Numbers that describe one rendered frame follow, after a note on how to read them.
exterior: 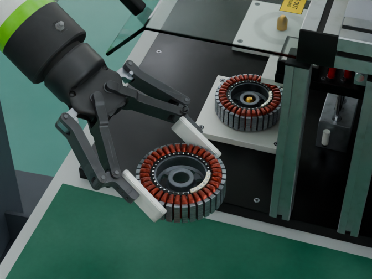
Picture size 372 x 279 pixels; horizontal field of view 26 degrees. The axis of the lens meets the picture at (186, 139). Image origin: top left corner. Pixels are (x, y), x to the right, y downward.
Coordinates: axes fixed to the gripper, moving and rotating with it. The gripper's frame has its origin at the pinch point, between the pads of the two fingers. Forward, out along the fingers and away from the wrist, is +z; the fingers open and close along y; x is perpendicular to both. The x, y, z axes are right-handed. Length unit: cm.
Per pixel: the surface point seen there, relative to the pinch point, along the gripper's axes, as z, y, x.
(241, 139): 3.4, -24.8, -16.3
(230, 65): -6.8, -41.2, -23.7
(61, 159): -26, -60, -124
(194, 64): -11.5, -37.8, -26.5
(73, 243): -3.6, 4.8, -24.1
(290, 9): -5.0, -23.2, 11.6
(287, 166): 9.8, -15.5, -2.2
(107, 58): -43, -105, -134
